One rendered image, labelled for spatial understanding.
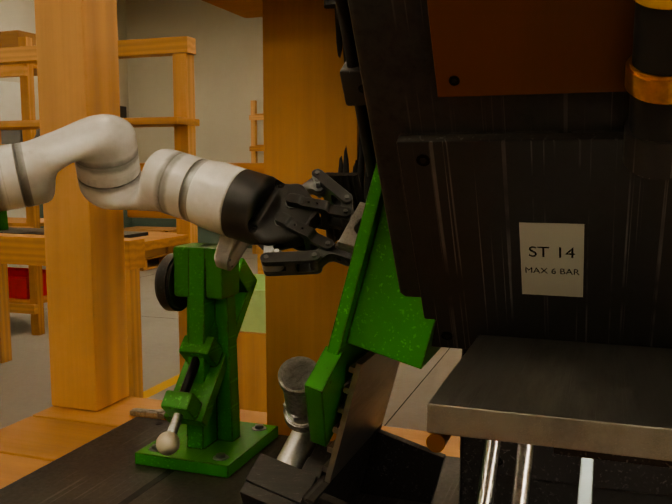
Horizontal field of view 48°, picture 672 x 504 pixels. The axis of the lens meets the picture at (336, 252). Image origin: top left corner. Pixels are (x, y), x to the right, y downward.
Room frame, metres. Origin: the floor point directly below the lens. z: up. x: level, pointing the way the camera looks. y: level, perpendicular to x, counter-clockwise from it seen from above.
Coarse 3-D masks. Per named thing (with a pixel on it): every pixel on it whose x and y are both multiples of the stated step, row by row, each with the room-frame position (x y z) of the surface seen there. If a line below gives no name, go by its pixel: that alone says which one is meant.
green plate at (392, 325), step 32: (384, 224) 0.64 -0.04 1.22; (352, 256) 0.64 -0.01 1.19; (384, 256) 0.64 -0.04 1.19; (352, 288) 0.64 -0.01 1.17; (384, 288) 0.64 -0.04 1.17; (352, 320) 0.65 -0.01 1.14; (384, 320) 0.64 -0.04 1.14; (416, 320) 0.63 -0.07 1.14; (352, 352) 0.68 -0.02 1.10; (384, 352) 0.64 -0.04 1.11; (416, 352) 0.63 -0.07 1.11
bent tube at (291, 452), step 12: (360, 204) 0.76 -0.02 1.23; (360, 216) 0.75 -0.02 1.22; (348, 228) 0.74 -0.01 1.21; (348, 240) 0.73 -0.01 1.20; (288, 444) 0.71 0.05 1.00; (300, 444) 0.71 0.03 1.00; (312, 444) 0.72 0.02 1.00; (288, 456) 0.70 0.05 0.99; (300, 456) 0.71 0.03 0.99; (300, 468) 0.70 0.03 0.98
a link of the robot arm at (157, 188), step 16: (160, 160) 0.81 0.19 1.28; (176, 160) 0.81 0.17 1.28; (192, 160) 0.81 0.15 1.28; (144, 176) 0.81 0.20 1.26; (160, 176) 0.80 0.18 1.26; (176, 176) 0.80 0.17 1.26; (96, 192) 0.84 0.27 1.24; (112, 192) 0.84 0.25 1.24; (128, 192) 0.85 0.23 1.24; (144, 192) 0.81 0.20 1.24; (160, 192) 0.80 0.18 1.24; (176, 192) 0.79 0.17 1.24; (112, 208) 0.85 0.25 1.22; (128, 208) 0.84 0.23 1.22; (144, 208) 0.83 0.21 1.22; (160, 208) 0.81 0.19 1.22; (176, 208) 0.80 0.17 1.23
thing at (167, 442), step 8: (176, 416) 0.88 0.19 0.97; (176, 424) 0.88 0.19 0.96; (168, 432) 0.86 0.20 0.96; (176, 432) 0.87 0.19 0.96; (160, 440) 0.86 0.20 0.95; (168, 440) 0.85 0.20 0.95; (176, 440) 0.86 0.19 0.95; (160, 448) 0.85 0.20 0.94; (168, 448) 0.85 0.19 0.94; (176, 448) 0.86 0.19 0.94
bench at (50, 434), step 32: (32, 416) 1.15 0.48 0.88; (64, 416) 1.15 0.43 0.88; (96, 416) 1.15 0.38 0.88; (128, 416) 1.15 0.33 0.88; (256, 416) 1.15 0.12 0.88; (0, 448) 1.02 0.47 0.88; (32, 448) 1.02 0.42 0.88; (64, 448) 1.02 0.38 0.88; (448, 448) 1.02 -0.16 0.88; (0, 480) 0.91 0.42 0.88
